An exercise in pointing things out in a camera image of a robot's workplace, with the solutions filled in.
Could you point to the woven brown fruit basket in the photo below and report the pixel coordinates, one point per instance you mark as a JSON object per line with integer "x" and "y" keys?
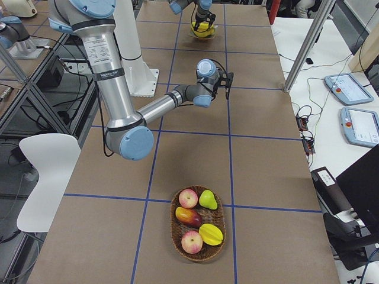
{"x": 215, "y": 217}

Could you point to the grey square plate orange rim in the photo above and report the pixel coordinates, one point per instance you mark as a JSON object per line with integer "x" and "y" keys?
{"x": 215, "y": 26}

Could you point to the far red apple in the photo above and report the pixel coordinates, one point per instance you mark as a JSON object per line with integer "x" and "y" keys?
{"x": 188, "y": 198}

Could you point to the red apple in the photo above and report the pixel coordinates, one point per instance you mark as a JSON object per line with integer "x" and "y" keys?
{"x": 188, "y": 198}
{"x": 192, "y": 242}

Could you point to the green pear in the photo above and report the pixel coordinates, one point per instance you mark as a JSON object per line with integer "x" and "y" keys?
{"x": 207, "y": 200}

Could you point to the red yellow mango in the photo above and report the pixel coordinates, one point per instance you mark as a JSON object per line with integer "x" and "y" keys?
{"x": 188, "y": 217}

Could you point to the white central column base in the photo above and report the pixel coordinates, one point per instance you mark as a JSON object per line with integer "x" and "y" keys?
{"x": 141, "y": 80}

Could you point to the yellow star fruit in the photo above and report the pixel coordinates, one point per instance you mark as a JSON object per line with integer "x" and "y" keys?
{"x": 211, "y": 234}

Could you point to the near red apple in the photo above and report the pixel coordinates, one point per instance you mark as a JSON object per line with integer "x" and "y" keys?
{"x": 192, "y": 242}

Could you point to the orange circuit board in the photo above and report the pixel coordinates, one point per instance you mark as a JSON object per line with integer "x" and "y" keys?
{"x": 301, "y": 123}

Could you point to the white chair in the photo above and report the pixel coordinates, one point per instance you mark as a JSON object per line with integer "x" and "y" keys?
{"x": 54, "y": 156}

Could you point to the red cylinder object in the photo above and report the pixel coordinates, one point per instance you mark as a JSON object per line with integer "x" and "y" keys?
{"x": 275, "y": 6}

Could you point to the far blue teach pendant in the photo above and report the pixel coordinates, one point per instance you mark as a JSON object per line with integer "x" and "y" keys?
{"x": 347, "y": 89}

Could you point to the blue teach pendant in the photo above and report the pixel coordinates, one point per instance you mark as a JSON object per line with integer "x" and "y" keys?
{"x": 347, "y": 89}
{"x": 359, "y": 126}

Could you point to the near blue teach pendant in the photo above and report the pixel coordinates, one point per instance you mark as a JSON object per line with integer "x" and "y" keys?
{"x": 359, "y": 126}

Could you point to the black monitor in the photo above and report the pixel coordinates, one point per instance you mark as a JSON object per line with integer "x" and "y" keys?
{"x": 359, "y": 184}

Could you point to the aluminium frame post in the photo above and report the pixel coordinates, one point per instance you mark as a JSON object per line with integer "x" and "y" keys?
{"x": 310, "y": 39}

